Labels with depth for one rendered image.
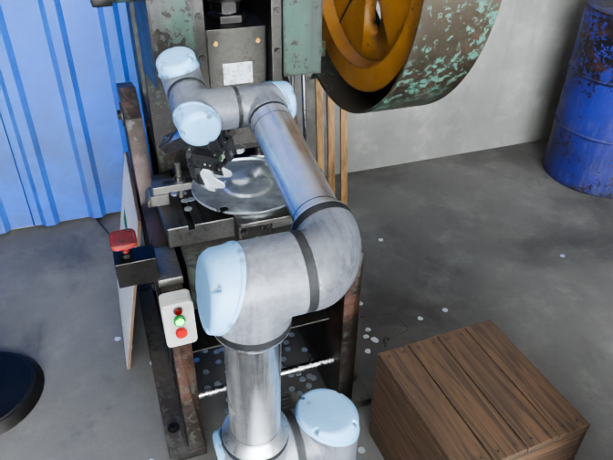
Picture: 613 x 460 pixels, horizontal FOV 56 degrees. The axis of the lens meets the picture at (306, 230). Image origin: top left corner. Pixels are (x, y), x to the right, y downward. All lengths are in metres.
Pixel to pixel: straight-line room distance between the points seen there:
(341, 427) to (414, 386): 0.54
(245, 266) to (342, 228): 0.15
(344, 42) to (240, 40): 0.40
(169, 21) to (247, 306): 0.76
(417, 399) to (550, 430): 0.32
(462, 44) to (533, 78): 2.34
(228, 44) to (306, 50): 0.18
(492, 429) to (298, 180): 0.90
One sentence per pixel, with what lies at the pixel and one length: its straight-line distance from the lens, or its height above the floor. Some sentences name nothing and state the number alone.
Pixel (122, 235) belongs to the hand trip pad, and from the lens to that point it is 1.41.
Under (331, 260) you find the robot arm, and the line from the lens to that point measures 0.76.
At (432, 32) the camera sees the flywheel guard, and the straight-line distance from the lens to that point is 1.24.
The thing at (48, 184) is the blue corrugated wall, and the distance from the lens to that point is 2.86.
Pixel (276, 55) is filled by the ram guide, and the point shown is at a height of 1.11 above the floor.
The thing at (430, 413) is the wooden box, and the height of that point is 0.35.
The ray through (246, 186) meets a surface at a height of 0.79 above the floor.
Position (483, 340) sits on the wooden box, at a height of 0.35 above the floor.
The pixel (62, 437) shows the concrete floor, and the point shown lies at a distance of 2.03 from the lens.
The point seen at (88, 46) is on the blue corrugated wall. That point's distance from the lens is 2.62.
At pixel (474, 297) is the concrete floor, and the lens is 2.44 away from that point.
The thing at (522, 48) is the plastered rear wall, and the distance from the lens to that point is 3.50.
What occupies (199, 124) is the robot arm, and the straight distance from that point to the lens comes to 1.01.
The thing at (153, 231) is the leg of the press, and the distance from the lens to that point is 1.66.
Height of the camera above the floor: 1.53
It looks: 34 degrees down
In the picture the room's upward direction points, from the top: 1 degrees clockwise
